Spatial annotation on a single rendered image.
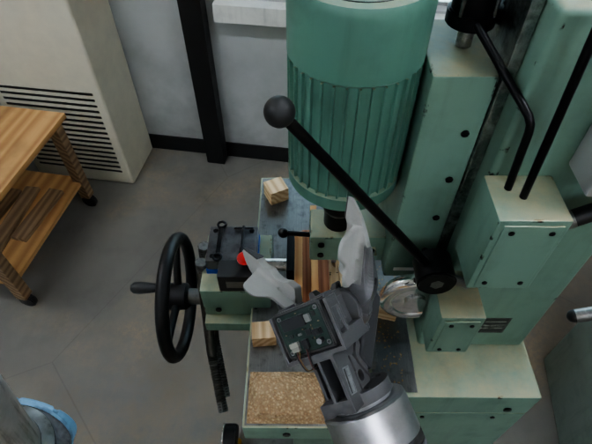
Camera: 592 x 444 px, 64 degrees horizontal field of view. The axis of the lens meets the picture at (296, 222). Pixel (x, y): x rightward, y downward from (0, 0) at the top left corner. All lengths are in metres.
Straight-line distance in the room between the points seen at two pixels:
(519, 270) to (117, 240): 1.92
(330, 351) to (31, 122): 1.91
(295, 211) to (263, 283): 0.58
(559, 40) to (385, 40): 0.17
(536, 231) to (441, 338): 0.27
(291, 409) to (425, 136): 0.49
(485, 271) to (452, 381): 0.40
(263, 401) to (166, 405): 1.06
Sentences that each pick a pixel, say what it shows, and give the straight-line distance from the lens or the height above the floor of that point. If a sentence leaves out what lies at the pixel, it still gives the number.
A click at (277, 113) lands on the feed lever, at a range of 0.51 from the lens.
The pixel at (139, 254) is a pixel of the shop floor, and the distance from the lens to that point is 2.27.
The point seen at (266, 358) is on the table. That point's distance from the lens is 0.92.
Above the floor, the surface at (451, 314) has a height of 1.08.
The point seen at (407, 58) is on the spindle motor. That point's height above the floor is 1.44.
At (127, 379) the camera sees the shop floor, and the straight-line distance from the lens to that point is 1.97.
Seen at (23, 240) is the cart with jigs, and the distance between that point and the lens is 2.26.
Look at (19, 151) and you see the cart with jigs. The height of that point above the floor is 0.53.
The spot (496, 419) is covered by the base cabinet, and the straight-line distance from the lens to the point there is 1.20.
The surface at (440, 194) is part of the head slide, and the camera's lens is 0.74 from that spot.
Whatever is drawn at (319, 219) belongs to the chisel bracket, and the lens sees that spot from 0.88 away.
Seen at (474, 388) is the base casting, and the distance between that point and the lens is 1.06.
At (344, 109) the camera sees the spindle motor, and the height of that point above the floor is 1.38.
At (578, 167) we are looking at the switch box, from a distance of 0.68.
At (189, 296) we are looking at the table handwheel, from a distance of 1.09.
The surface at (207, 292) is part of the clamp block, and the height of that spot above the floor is 0.96.
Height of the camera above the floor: 1.74
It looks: 50 degrees down
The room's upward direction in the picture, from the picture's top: straight up
